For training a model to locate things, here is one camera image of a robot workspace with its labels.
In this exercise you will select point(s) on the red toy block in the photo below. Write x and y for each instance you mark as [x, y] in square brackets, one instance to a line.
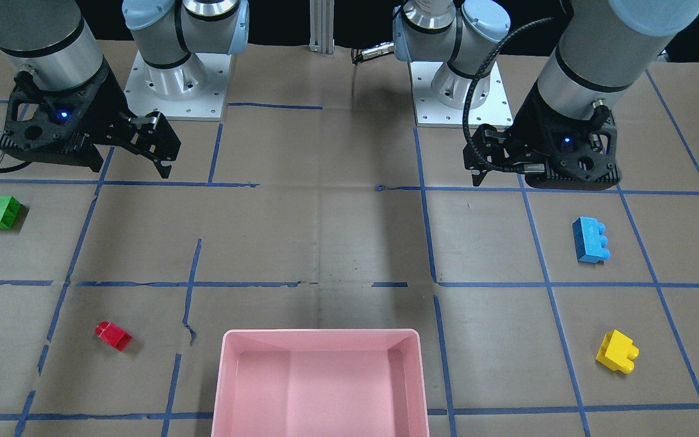
[113, 335]

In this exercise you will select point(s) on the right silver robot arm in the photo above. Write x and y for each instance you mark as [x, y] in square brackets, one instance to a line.
[53, 40]

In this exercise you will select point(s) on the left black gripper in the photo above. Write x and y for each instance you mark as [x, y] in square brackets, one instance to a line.
[530, 130]

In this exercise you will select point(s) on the aluminium frame post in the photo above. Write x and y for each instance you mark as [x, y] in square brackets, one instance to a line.
[321, 18]

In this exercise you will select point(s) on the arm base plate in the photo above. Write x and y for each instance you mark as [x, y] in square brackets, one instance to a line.
[195, 91]
[439, 96]

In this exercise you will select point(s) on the yellow toy block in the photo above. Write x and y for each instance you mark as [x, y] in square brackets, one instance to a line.
[618, 352]

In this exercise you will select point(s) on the blue toy block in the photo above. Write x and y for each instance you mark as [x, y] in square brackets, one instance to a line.
[590, 240]

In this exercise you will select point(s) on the pink plastic box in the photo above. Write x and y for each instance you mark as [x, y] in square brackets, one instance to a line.
[321, 382]

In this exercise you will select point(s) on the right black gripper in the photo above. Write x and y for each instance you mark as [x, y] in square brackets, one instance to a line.
[102, 104]

